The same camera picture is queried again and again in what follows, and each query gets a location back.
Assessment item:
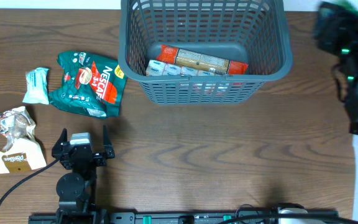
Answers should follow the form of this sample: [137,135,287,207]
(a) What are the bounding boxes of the light green tissue pack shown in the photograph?
[22,67,49,105]

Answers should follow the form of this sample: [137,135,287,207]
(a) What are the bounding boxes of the clear bag of tissue packs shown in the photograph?
[145,60,230,92]

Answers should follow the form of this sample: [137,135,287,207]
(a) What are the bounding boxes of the grey plastic basket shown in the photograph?
[118,0,293,105]

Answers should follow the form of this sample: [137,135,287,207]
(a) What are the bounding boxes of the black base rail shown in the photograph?
[28,210,338,224]

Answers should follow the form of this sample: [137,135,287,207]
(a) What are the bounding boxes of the green Nescafe coffee bag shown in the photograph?
[48,51,127,119]

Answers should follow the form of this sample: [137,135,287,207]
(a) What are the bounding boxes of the beige cookie bag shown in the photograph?
[0,106,47,174]

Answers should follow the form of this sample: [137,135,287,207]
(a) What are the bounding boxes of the black cable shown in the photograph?
[0,157,60,224]

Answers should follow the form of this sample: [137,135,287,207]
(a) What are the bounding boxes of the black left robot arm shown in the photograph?
[52,127,115,224]

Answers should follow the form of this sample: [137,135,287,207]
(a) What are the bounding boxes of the orange spaghetti packet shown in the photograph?
[157,45,248,75]

